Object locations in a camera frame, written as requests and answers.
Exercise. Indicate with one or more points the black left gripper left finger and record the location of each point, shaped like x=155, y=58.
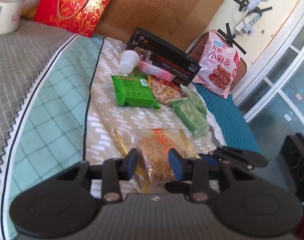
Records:
x=111, y=172

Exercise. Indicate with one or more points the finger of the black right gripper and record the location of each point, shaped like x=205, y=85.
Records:
x=210, y=158
x=244, y=158

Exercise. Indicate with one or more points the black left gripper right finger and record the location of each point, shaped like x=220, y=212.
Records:
x=192, y=177

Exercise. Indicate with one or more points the clear bag of golden snacks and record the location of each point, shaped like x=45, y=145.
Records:
x=153, y=145

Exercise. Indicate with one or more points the light green leaf packet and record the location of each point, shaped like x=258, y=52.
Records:
x=190, y=116
x=195, y=99

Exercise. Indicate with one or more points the beige patterned cloth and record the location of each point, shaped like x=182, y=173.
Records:
x=106, y=117

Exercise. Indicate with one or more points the black device with green light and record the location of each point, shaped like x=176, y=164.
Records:
x=292, y=151

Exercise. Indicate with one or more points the bright green snack packet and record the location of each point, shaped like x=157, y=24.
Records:
x=133, y=91

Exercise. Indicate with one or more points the clear bag of peanuts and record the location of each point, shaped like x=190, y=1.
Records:
x=165, y=92

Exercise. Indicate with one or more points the dark green snack packet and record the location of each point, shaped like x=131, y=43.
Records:
x=138, y=73

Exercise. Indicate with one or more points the pink fried dough snack bag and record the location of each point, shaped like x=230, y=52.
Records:
x=218, y=65

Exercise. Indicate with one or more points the pink wafer packet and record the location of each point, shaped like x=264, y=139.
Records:
x=156, y=71

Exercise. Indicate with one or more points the white plastic cup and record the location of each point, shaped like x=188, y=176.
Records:
x=129, y=59

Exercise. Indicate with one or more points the black sheep print box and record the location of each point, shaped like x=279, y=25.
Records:
x=158, y=52

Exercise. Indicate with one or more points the white power strip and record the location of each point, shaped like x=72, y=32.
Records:
x=250, y=21

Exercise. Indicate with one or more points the red gift bag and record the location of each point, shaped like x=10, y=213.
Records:
x=77, y=16

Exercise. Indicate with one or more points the white enamel mug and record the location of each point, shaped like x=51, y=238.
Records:
x=10, y=14

